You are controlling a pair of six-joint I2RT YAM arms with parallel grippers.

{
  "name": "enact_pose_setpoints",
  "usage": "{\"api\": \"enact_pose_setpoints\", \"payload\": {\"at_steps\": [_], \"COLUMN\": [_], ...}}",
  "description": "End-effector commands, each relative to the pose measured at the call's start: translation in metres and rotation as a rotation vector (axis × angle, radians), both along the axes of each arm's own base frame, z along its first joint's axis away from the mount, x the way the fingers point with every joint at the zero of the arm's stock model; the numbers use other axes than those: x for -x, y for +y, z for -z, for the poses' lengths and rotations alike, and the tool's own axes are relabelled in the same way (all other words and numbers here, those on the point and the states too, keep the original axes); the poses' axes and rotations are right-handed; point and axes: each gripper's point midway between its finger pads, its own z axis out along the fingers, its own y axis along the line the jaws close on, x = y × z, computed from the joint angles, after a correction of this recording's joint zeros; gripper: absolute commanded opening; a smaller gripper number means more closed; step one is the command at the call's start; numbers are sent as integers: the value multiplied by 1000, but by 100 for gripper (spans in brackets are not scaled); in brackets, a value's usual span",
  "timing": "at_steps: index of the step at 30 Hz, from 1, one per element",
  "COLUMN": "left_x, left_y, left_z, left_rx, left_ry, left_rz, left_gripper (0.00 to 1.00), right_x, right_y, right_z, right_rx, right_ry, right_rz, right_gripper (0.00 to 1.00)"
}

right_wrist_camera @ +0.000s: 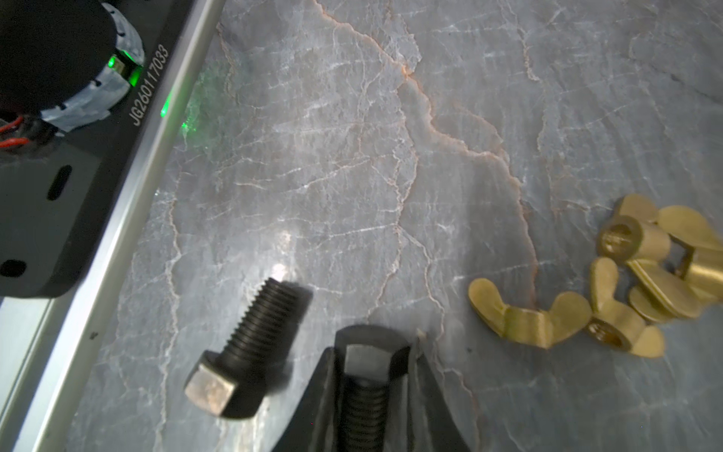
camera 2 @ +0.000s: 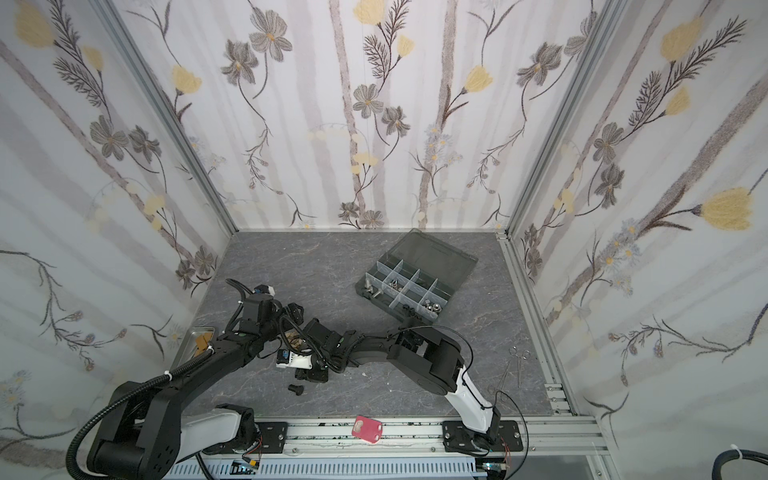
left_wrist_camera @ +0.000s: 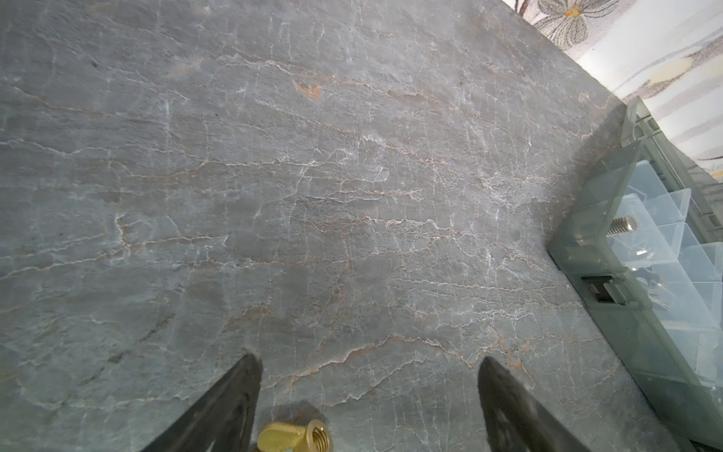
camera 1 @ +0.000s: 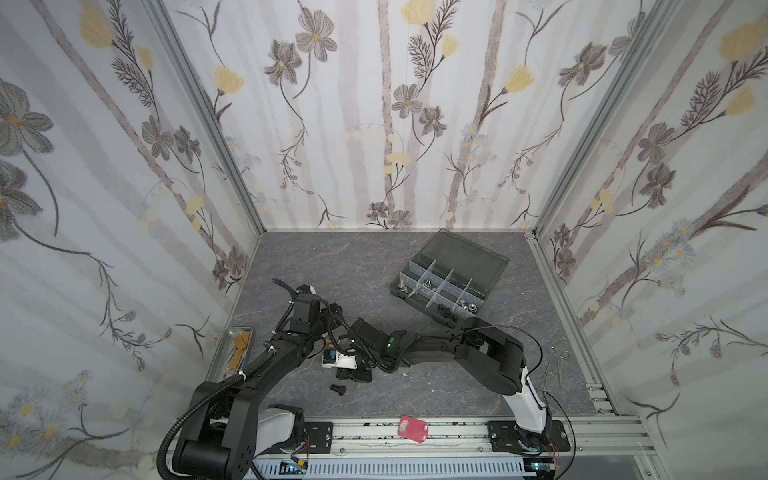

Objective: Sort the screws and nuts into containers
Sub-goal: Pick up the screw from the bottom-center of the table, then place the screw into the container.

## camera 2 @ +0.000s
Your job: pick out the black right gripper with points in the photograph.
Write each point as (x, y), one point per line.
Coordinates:
(349, 346)

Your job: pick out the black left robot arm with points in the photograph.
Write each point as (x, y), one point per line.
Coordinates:
(143, 431)

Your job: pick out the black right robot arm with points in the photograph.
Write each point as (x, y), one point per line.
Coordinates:
(427, 355)

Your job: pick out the metal tray with tools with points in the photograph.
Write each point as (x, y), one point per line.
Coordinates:
(193, 343)

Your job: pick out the pink plastic card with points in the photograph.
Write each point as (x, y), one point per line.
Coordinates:
(367, 429)

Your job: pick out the clear compartment organizer box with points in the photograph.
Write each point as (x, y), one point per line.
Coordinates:
(415, 280)

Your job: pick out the steel surgical scissors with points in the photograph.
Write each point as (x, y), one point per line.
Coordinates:
(513, 370)

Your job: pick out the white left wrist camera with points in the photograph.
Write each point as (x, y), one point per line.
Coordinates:
(264, 289)

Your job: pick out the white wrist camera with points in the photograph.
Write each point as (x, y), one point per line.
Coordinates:
(264, 289)
(288, 359)

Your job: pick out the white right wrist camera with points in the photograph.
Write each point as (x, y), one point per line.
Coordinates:
(288, 359)

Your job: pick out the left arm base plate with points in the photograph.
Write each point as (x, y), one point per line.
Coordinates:
(260, 437)

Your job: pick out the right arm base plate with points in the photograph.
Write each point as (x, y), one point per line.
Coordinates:
(506, 436)

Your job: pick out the white ribbed cable duct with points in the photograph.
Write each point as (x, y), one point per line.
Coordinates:
(346, 468)

